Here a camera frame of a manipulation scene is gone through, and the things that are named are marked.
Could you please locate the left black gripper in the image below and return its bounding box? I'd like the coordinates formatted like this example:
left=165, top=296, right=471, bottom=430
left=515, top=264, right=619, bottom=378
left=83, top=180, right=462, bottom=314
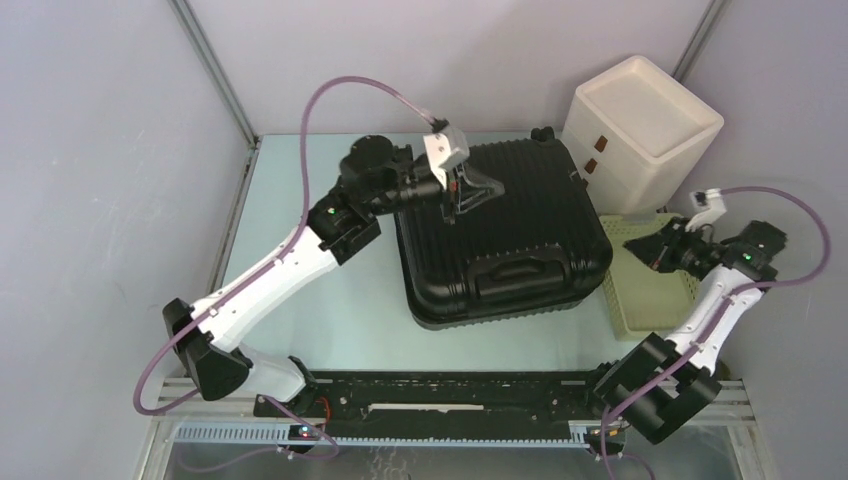
left=368, top=161, right=504, bottom=225

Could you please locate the black ribbed hard-shell suitcase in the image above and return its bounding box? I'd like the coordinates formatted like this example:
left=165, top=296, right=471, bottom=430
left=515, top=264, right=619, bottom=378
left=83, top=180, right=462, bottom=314
left=394, top=127, right=613, bottom=330

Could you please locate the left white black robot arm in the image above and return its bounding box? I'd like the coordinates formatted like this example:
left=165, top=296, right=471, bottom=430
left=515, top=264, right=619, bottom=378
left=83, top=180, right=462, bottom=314
left=163, top=128, right=505, bottom=417

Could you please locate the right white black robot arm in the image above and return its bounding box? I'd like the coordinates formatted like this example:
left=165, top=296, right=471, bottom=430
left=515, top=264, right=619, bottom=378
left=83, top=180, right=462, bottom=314
left=581, top=217, right=788, bottom=444

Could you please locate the pale yellow perforated basket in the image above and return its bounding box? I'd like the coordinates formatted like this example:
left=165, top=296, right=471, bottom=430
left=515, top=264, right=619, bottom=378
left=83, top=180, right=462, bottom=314
left=600, top=213, right=699, bottom=341

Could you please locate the white stacked drawer unit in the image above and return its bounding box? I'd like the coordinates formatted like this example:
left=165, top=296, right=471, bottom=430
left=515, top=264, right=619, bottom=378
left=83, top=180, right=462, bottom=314
left=561, top=55, right=724, bottom=215

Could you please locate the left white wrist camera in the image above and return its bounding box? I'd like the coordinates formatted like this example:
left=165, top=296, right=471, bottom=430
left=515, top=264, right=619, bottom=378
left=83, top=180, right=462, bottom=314
left=423, top=120, right=470, bottom=190

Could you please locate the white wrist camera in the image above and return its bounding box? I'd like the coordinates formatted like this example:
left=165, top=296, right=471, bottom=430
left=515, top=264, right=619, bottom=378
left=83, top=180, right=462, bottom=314
left=685, top=188, right=727, bottom=232
left=423, top=120, right=470, bottom=190

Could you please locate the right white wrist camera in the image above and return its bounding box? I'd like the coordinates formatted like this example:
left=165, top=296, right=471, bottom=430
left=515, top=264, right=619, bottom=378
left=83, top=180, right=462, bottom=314
left=685, top=188, right=727, bottom=232

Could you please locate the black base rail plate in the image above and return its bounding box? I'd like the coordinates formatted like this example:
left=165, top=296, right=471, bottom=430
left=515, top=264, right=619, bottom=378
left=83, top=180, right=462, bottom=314
left=288, top=371, right=605, bottom=443

